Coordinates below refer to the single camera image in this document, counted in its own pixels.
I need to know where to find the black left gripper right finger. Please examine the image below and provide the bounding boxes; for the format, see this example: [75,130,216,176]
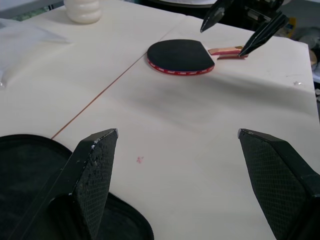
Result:
[237,128,320,240]

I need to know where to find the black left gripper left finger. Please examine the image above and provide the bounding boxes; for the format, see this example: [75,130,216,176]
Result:
[7,128,119,240]

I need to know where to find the white ribbed plant pot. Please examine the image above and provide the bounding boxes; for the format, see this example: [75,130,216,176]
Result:
[63,0,103,25]

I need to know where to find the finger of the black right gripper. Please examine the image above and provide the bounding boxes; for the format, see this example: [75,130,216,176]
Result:
[237,12,290,59]
[199,0,235,34]

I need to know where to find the clear plastic bag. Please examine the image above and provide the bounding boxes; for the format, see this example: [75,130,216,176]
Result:
[0,17,73,90]

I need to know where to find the black red table tennis paddle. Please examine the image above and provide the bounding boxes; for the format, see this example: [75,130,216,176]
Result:
[146,39,249,77]

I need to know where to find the black and red bag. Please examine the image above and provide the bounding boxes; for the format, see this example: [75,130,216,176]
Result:
[0,134,154,240]

